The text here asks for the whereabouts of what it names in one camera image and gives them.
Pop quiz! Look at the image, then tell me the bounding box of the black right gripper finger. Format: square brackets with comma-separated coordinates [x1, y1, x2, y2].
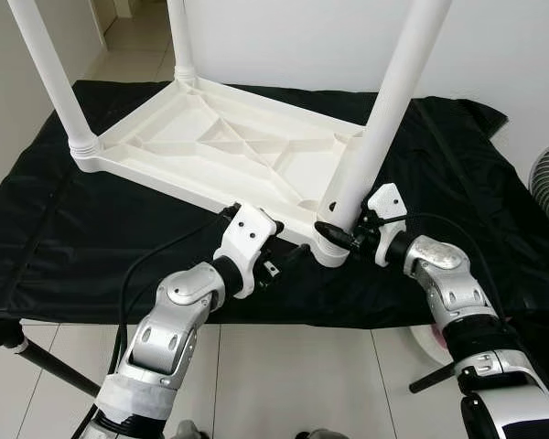
[313, 219, 356, 255]

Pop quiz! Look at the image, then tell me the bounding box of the white plastic children table top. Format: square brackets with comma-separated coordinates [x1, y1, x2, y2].
[73, 78, 376, 268]

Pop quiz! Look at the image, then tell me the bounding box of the white plastic table leg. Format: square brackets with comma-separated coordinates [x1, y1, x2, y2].
[167, 0, 198, 83]
[316, 0, 452, 241]
[7, 0, 102, 158]

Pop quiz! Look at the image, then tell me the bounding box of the white round base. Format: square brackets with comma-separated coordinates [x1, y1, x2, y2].
[412, 325, 445, 362]

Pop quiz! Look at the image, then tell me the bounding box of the pink plastic stool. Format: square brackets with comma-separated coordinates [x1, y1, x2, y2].
[428, 334, 449, 359]

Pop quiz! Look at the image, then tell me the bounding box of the grey robot left foot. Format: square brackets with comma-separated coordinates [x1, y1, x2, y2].
[174, 421, 204, 439]

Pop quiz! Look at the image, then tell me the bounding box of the black tablecloth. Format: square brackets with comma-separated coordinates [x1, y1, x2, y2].
[0, 78, 549, 330]

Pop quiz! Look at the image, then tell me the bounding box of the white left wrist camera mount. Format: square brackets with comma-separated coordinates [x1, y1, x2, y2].
[212, 203, 280, 300]

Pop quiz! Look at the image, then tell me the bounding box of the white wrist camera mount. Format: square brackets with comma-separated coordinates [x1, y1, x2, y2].
[212, 203, 280, 300]
[368, 183, 410, 268]

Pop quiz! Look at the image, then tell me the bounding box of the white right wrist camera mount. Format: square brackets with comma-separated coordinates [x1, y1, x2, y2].
[368, 183, 410, 268]

